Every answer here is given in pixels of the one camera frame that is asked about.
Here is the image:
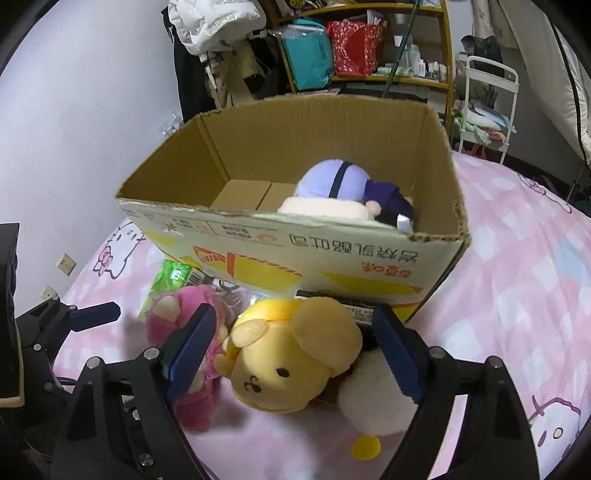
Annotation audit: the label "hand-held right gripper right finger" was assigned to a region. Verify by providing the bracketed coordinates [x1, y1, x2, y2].
[372, 302, 541, 480]

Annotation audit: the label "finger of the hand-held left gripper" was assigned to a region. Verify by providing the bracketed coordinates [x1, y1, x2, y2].
[16, 298, 122, 358]

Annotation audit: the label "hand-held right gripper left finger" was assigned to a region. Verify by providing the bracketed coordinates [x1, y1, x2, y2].
[52, 305, 218, 480]

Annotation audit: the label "pink bear plush toy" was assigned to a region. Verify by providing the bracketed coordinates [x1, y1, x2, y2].
[146, 285, 228, 433]

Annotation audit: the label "yellow dog plush toy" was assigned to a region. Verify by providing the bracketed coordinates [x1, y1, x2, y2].
[217, 295, 416, 462]

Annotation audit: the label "purple plush doll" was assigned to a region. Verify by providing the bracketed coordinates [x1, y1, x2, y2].
[277, 159, 416, 232]

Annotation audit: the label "brown cardboard box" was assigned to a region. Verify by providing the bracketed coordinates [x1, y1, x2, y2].
[114, 92, 472, 324]

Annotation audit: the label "clear plastic wrapper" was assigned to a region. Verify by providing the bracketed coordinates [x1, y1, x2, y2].
[210, 281, 259, 324]

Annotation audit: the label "green snack packet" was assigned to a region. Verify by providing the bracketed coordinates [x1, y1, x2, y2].
[139, 259, 206, 322]

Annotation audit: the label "pink printed bedsheet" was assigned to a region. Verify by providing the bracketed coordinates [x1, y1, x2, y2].
[51, 152, 591, 480]

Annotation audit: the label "black hanging clothes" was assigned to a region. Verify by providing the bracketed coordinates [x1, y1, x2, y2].
[173, 32, 218, 123]

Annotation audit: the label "white trolley cart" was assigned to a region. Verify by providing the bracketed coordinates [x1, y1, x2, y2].
[450, 55, 520, 164]

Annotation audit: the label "green pole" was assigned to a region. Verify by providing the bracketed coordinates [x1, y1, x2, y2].
[381, 0, 423, 99]

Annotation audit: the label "red patterned bag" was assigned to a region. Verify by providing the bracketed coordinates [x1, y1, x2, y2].
[326, 20, 385, 78]

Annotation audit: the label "teal bag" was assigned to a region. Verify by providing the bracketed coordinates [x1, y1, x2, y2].
[279, 18, 335, 92]

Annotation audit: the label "wooden shelf rack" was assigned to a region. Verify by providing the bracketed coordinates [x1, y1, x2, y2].
[265, 0, 455, 134]

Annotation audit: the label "white puffer jacket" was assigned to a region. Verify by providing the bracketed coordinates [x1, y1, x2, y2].
[167, 0, 269, 61]

